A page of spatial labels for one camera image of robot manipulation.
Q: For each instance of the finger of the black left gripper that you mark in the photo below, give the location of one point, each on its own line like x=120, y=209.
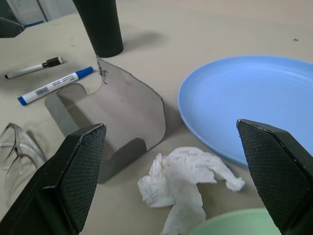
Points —
x=9, y=28

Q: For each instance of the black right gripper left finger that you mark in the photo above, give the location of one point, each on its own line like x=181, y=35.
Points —
x=73, y=176

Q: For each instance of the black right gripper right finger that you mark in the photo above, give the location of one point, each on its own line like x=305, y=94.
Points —
x=276, y=171

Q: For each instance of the black whiteboard marker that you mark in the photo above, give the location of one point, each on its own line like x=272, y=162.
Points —
x=27, y=70

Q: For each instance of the pale green bowl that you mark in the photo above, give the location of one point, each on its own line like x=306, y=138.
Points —
x=232, y=222

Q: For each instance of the blue whiteboard marker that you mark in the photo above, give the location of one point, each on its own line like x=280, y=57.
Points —
x=53, y=85

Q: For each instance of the grey rectangular sponge block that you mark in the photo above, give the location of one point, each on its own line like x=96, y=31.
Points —
x=122, y=105

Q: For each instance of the white tissue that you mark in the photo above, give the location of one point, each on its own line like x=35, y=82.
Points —
x=181, y=176

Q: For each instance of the blue floor tape strip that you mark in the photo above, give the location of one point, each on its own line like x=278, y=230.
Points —
x=34, y=23

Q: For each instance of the clear safety glasses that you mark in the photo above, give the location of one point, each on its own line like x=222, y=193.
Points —
x=17, y=149

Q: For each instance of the light blue plate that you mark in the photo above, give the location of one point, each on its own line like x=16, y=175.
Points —
x=232, y=98

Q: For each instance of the black tapered cup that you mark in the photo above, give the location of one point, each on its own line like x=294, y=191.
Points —
x=102, y=29

